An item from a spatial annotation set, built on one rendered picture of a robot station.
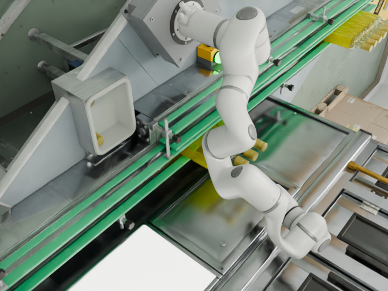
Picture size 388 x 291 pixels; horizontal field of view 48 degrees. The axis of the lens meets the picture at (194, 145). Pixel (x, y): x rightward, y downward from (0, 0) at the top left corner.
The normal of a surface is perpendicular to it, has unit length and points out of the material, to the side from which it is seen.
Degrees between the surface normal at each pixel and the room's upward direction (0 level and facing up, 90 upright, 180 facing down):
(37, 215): 90
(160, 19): 5
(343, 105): 99
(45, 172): 0
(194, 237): 90
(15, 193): 0
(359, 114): 89
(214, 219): 90
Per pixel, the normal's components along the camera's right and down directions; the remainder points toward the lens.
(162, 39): 0.72, 0.43
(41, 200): -0.01, -0.74
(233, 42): -0.25, -0.52
